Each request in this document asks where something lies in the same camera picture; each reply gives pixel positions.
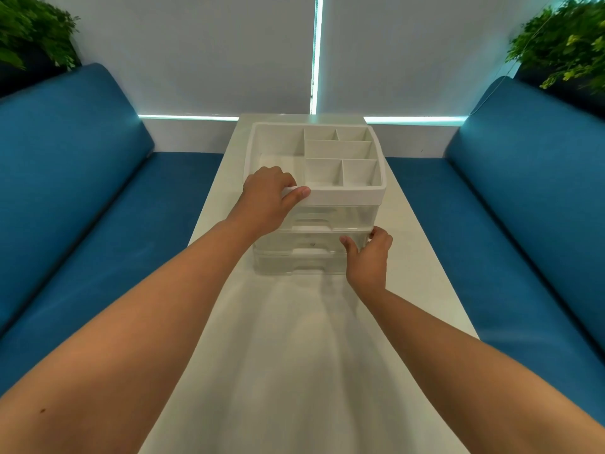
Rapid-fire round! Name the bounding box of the person's right hand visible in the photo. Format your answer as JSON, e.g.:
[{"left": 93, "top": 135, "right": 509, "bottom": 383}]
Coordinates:
[{"left": 339, "top": 226, "right": 394, "bottom": 294}]

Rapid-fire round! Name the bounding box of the person's left hand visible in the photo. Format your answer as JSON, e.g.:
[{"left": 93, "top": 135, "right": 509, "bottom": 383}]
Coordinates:
[{"left": 229, "top": 166, "right": 312, "bottom": 233}]

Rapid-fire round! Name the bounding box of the white desktop drawer organizer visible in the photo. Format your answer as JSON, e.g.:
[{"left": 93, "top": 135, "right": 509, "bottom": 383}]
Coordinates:
[{"left": 243, "top": 122, "right": 388, "bottom": 276}]

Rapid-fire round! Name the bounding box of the person's left forearm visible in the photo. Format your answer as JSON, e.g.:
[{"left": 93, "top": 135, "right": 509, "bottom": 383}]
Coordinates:
[{"left": 0, "top": 217, "right": 279, "bottom": 454}]

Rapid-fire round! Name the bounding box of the person's right forearm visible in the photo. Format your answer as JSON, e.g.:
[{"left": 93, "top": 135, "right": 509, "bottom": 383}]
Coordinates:
[{"left": 349, "top": 284, "right": 605, "bottom": 454}]

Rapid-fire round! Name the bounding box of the blue sofa bench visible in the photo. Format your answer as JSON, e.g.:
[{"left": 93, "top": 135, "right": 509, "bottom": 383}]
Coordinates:
[
  {"left": 0, "top": 62, "right": 225, "bottom": 398},
  {"left": 385, "top": 76, "right": 605, "bottom": 426}
]

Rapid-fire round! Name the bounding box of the white roller blind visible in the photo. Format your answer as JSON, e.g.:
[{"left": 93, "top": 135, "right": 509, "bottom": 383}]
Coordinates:
[
  {"left": 321, "top": 0, "right": 563, "bottom": 118},
  {"left": 71, "top": 0, "right": 316, "bottom": 117}
]

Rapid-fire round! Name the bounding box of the green potted plant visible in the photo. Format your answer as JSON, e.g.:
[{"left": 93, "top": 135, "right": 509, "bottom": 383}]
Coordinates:
[
  {"left": 0, "top": 0, "right": 82, "bottom": 97},
  {"left": 506, "top": 0, "right": 605, "bottom": 107}
]

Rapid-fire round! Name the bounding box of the blind pull cord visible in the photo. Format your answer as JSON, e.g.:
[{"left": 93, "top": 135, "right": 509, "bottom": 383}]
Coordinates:
[{"left": 310, "top": 0, "right": 317, "bottom": 102}]

